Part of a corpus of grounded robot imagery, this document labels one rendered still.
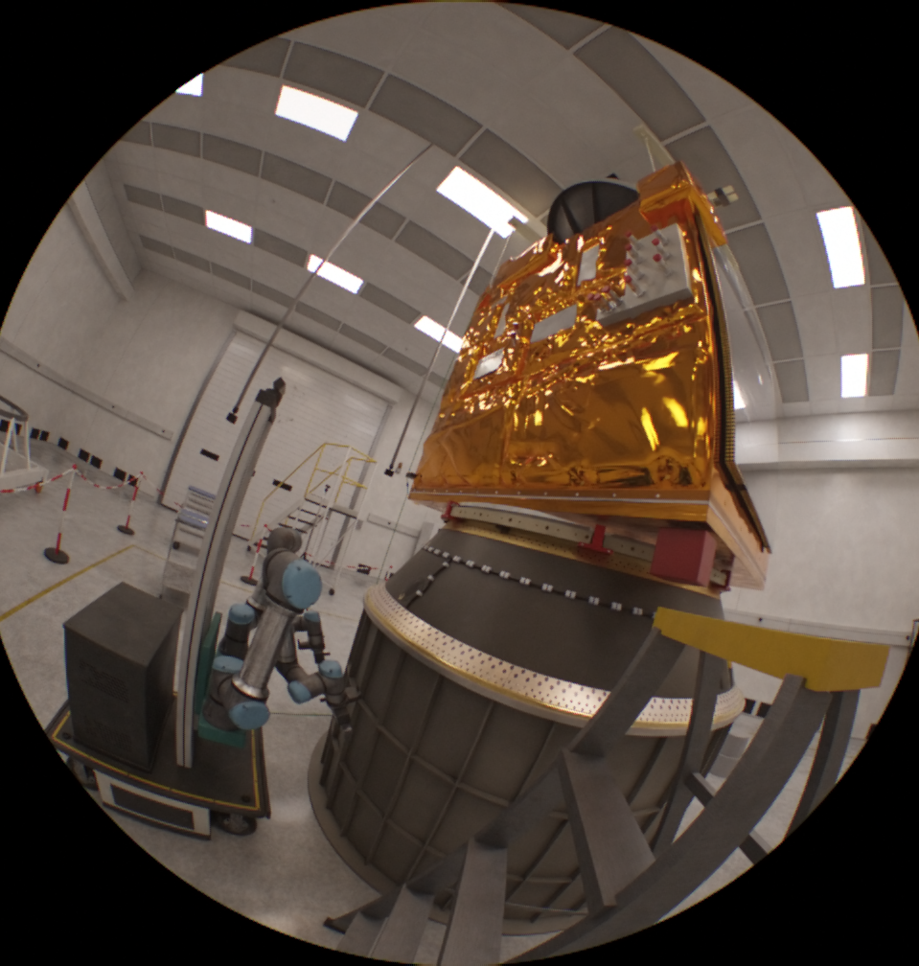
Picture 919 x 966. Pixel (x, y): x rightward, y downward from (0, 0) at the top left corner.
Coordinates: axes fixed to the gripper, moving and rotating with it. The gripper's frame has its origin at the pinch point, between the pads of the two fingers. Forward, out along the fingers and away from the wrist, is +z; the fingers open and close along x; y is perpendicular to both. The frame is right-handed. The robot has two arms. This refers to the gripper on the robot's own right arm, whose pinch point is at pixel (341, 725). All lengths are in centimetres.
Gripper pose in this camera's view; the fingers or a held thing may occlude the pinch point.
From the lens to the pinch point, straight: 138.4
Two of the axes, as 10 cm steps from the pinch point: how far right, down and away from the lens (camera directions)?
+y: -8.3, 0.4, -5.6
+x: 5.6, 1.6, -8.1
